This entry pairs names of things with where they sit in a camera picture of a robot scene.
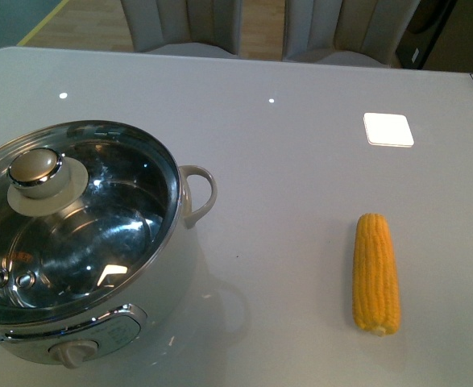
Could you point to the glass pot lid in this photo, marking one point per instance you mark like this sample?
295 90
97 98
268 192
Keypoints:
56 265

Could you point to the yellow corn cob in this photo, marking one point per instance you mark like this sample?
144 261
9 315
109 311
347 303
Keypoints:
375 289

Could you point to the white electric cooking pot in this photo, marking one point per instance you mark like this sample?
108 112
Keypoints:
45 184

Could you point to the left beige upholstered chair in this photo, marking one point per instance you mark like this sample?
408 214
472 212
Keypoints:
199 28

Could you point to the beige upholstered chair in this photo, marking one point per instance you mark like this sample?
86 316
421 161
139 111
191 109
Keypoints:
199 28
364 33

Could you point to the right beige upholstered chair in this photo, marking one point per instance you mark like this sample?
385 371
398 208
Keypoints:
364 33

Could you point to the dark cabinet at right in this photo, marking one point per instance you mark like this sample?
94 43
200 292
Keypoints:
439 37

